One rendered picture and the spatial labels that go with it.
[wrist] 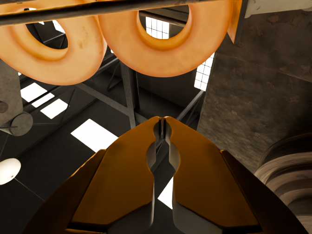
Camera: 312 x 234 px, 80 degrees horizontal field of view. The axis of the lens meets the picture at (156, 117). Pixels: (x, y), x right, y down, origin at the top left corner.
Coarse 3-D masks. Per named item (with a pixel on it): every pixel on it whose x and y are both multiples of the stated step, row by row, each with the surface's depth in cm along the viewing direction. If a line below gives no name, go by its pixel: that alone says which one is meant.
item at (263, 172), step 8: (288, 144) 48; (296, 144) 46; (304, 144) 44; (272, 152) 53; (280, 152) 49; (288, 152) 44; (296, 152) 42; (304, 152) 41; (264, 160) 56; (272, 160) 48; (280, 160) 46; (288, 160) 45; (296, 160) 43; (304, 160) 42; (264, 168) 51; (272, 168) 49; (280, 168) 48; (256, 176) 55; (264, 176) 53
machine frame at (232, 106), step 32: (256, 32) 41; (288, 32) 38; (224, 64) 56; (256, 64) 45; (288, 64) 41; (224, 96) 63; (256, 96) 56; (288, 96) 51; (224, 128) 72; (256, 128) 63; (288, 128) 56; (256, 160) 72
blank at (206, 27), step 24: (120, 24) 22; (192, 24) 22; (216, 24) 22; (120, 48) 24; (144, 48) 24; (168, 48) 24; (192, 48) 24; (216, 48) 24; (144, 72) 27; (168, 72) 27
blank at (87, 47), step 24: (48, 0) 20; (72, 0) 20; (24, 24) 25; (72, 24) 22; (96, 24) 22; (0, 48) 24; (24, 48) 25; (48, 48) 27; (72, 48) 24; (96, 48) 24; (24, 72) 27; (48, 72) 27; (72, 72) 27
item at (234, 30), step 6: (234, 0) 20; (240, 0) 18; (246, 0) 18; (234, 6) 20; (240, 6) 18; (246, 6) 18; (234, 12) 20; (240, 12) 19; (234, 18) 20; (240, 18) 19; (234, 24) 20; (240, 24) 20; (228, 30) 23; (234, 30) 21; (240, 30) 20; (234, 36) 21; (234, 42) 21
